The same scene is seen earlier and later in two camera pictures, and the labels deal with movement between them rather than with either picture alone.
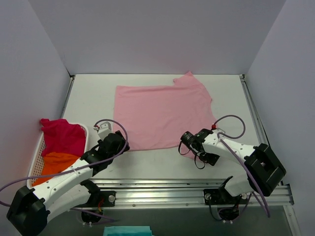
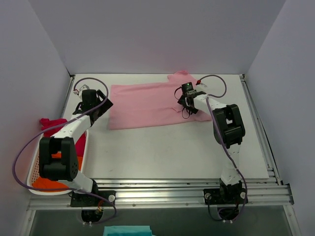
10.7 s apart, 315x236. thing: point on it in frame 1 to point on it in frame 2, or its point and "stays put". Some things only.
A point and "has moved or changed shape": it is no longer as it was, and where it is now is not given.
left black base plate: (108, 198) stays put
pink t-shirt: (155, 117) has moved or changed shape
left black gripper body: (119, 141) to (104, 105)
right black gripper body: (188, 138) to (183, 102)
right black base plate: (222, 196) stays put
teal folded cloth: (127, 230) stays put
